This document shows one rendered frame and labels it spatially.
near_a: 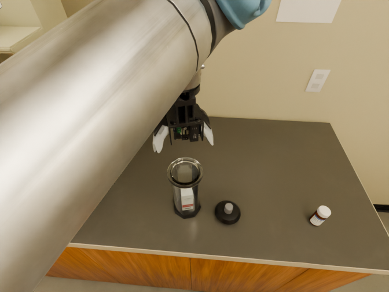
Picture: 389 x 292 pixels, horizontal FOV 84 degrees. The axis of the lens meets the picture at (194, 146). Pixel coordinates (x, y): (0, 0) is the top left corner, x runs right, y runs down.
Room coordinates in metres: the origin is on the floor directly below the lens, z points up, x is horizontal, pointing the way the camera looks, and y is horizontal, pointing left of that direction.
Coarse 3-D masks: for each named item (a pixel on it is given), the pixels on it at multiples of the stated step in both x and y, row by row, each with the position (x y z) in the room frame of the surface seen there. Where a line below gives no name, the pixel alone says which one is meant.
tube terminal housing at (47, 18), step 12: (0, 0) 0.55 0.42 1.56; (12, 0) 0.55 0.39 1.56; (24, 0) 0.54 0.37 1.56; (36, 0) 0.56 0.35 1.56; (48, 0) 0.60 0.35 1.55; (60, 0) 0.65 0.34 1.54; (0, 12) 0.55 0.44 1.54; (12, 12) 0.55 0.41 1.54; (24, 12) 0.54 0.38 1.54; (36, 12) 0.55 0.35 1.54; (48, 12) 0.58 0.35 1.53; (60, 12) 0.63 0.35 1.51; (0, 24) 0.55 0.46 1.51; (12, 24) 0.55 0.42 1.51; (24, 24) 0.55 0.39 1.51; (36, 24) 0.54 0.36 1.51; (48, 24) 0.56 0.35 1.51
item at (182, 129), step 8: (184, 96) 0.36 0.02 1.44; (192, 96) 0.32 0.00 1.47; (176, 104) 0.31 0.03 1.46; (184, 104) 0.31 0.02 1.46; (192, 104) 0.32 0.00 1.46; (168, 112) 0.35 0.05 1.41; (176, 112) 0.31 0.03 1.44; (184, 112) 0.33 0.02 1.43; (192, 112) 0.33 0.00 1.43; (200, 112) 0.35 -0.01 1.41; (168, 120) 0.33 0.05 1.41; (176, 120) 0.33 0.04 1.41; (184, 120) 0.32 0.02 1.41; (192, 120) 0.33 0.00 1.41; (200, 120) 0.34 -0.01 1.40; (168, 128) 0.31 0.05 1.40; (176, 128) 0.33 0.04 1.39; (184, 128) 0.32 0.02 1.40; (192, 128) 0.32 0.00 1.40; (200, 128) 0.34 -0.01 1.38; (176, 136) 0.32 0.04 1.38; (184, 136) 0.32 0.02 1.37; (192, 136) 0.32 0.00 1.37; (200, 136) 0.33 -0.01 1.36
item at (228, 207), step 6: (222, 204) 0.37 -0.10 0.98; (228, 204) 0.36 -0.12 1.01; (234, 204) 0.37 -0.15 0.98; (216, 210) 0.35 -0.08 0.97; (222, 210) 0.35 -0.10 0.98; (228, 210) 0.33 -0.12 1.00; (234, 210) 0.35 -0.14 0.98; (216, 216) 0.33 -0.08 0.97; (222, 216) 0.33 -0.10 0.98; (228, 216) 0.33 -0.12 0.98; (234, 216) 0.33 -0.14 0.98; (222, 222) 0.31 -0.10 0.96; (228, 222) 0.31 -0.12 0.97; (234, 222) 0.31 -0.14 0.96
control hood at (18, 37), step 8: (0, 32) 0.51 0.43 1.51; (8, 32) 0.51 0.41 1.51; (16, 32) 0.51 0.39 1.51; (24, 32) 0.51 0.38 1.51; (32, 32) 0.51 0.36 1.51; (40, 32) 0.53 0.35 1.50; (0, 40) 0.46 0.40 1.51; (8, 40) 0.46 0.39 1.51; (16, 40) 0.46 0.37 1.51; (24, 40) 0.47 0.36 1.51; (32, 40) 0.49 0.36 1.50; (0, 48) 0.43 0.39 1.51; (8, 48) 0.43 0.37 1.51; (16, 48) 0.44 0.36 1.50; (0, 56) 0.45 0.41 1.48; (8, 56) 0.45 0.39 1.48
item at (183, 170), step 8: (176, 160) 0.42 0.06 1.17; (184, 160) 0.42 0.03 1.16; (192, 160) 0.42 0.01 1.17; (168, 168) 0.39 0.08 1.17; (176, 168) 0.41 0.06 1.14; (184, 168) 0.42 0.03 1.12; (192, 168) 0.42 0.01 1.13; (200, 168) 0.39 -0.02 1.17; (168, 176) 0.36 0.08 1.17; (176, 176) 0.41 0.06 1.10; (184, 176) 0.42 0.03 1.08; (192, 176) 0.42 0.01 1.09; (200, 176) 0.36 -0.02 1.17; (176, 184) 0.33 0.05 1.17; (184, 184) 0.33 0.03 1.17; (192, 184) 0.33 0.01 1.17; (176, 192) 0.35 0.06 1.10; (184, 192) 0.34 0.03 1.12; (192, 192) 0.34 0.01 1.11; (176, 200) 0.35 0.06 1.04; (184, 200) 0.34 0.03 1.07; (192, 200) 0.34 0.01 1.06; (176, 208) 0.35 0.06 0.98; (184, 208) 0.34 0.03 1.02; (192, 208) 0.34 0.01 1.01
